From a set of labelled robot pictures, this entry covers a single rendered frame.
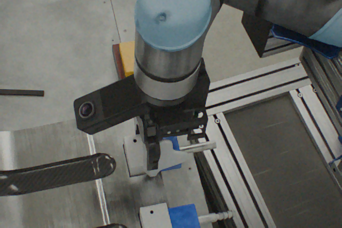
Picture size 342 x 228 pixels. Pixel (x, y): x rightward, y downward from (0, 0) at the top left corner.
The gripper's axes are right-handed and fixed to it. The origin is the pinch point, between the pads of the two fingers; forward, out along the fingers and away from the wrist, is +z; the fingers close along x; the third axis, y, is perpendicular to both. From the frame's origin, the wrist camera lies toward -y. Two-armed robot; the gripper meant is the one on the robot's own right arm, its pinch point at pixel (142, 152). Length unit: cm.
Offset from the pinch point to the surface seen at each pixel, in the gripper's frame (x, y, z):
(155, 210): -9.2, -0.2, -1.0
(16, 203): -3.2, -18.4, 2.3
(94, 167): 0.2, -6.8, 2.5
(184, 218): -10.6, 3.6, 0.3
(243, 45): 72, 50, 90
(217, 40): 76, 42, 90
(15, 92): 19.4, -16.8, 10.3
